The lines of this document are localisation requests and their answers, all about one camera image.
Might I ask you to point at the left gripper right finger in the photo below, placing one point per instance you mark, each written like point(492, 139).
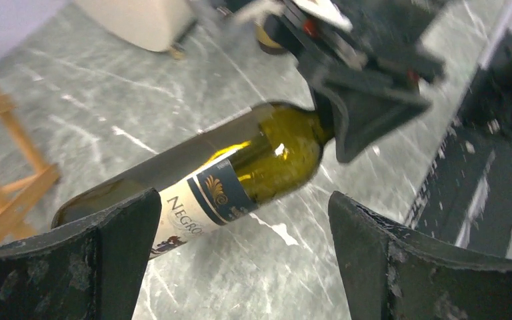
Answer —
point(390, 271)

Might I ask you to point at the dark bottle black cap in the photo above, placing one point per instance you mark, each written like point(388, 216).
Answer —
point(224, 173)

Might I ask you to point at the dark bottle gold cap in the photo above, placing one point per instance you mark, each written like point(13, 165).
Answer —
point(266, 44)

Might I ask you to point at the beige cylindrical box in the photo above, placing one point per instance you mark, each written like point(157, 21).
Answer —
point(157, 26)

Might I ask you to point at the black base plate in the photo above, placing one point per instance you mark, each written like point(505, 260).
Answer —
point(466, 197)

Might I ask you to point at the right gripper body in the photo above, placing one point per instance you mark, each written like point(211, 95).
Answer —
point(356, 43)

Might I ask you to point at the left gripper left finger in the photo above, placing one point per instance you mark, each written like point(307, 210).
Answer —
point(91, 268)

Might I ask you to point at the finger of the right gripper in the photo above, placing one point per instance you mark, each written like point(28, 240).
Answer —
point(365, 107)

